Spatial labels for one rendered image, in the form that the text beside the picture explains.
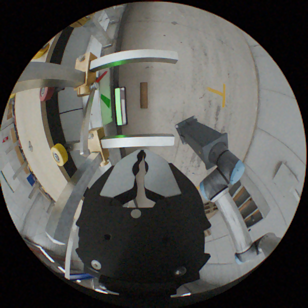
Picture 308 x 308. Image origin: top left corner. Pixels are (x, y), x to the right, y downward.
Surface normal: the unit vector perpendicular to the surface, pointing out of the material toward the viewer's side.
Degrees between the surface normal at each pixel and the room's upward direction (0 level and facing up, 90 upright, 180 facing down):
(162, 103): 0
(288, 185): 90
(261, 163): 90
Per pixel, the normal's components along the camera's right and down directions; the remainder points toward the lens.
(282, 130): -1.00, 0.03
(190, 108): 0.05, 0.52
